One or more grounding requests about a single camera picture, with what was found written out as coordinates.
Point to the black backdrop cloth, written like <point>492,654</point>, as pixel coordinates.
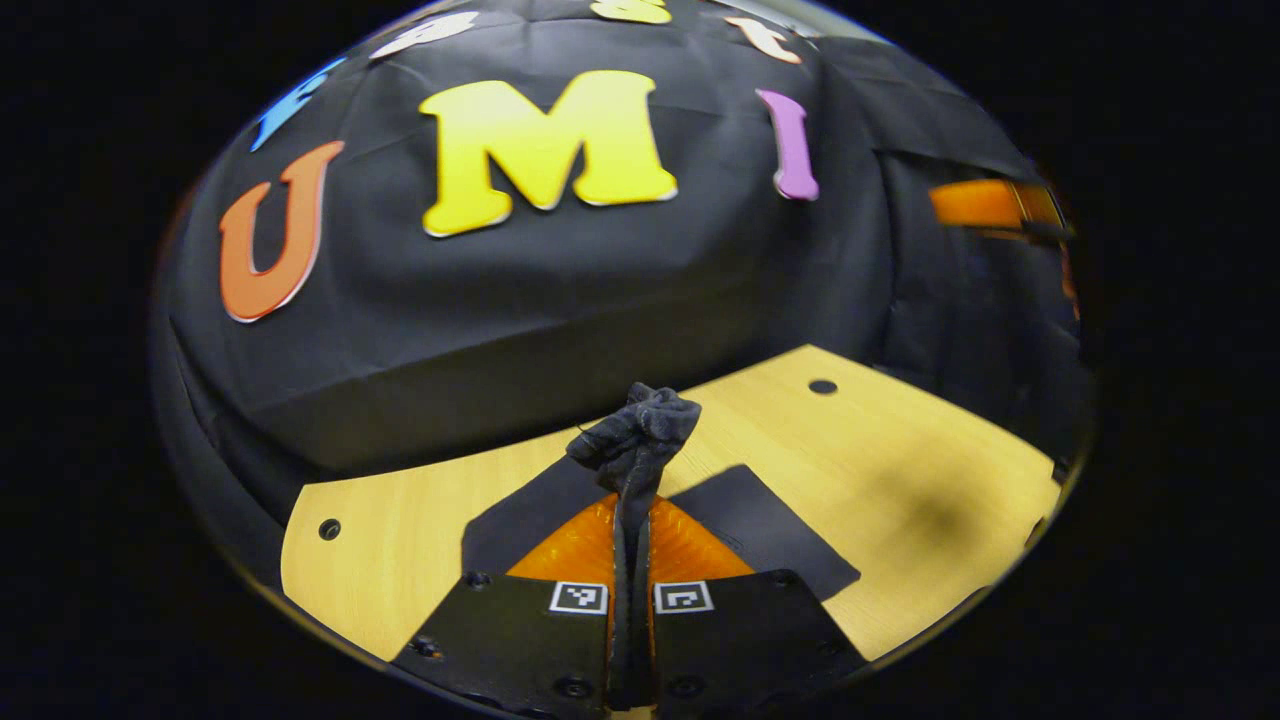
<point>550,300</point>

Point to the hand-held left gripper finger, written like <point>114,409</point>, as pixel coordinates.
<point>642,620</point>
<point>624,620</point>

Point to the black jeans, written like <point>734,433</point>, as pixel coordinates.
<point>640,430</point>

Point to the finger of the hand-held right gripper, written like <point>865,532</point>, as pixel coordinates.
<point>975,203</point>

